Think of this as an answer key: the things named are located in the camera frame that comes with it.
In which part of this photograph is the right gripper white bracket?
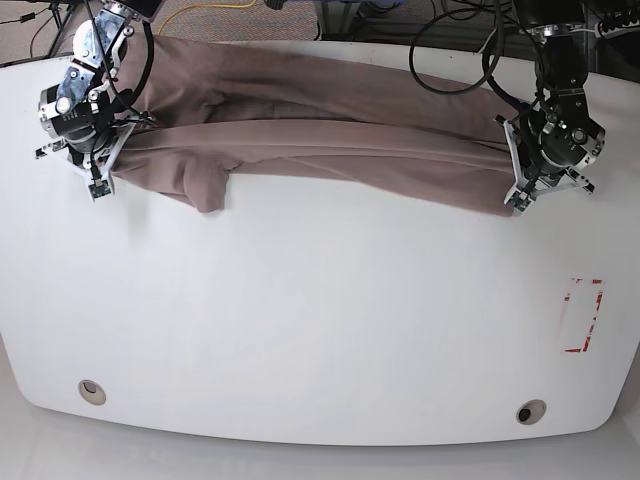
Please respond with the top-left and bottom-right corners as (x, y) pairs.
(35, 122), (135, 195)

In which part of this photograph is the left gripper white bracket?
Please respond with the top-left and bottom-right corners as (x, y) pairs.
(495, 115), (595, 216)

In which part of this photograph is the mauve t-shirt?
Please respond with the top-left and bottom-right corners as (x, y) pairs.
(113, 37), (513, 216)

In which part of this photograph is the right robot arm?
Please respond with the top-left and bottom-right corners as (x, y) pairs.
(35, 1), (163, 200)

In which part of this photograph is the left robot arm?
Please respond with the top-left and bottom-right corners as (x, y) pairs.
(430, 1), (606, 215)

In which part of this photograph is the red tape marking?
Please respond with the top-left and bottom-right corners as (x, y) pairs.
(559, 278), (604, 353)

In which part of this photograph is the black tripod stand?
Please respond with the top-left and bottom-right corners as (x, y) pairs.
(27, 1), (87, 59)

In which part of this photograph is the white power strip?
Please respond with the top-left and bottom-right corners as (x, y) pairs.
(595, 16), (640, 39)

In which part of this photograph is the right table grommet hole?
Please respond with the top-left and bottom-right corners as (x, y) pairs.
(516, 399), (547, 426)

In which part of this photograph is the table grommet hole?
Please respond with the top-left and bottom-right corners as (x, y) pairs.
(78, 380), (106, 406)
(516, 399), (547, 426)

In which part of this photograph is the left table grommet hole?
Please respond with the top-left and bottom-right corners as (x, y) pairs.
(78, 380), (106, 406)

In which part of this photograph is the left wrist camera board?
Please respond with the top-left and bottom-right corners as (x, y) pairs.
(504, 192), (535, 217)

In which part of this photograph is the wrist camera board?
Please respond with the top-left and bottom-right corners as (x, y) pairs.
(504, 192), (535, 217)
(88, 180), (113, 202)

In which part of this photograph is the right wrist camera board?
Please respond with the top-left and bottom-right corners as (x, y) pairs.
(88, 180), (113, 202)

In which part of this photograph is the yellow cable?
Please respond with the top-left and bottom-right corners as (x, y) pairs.
(162, 0), (257, 31)

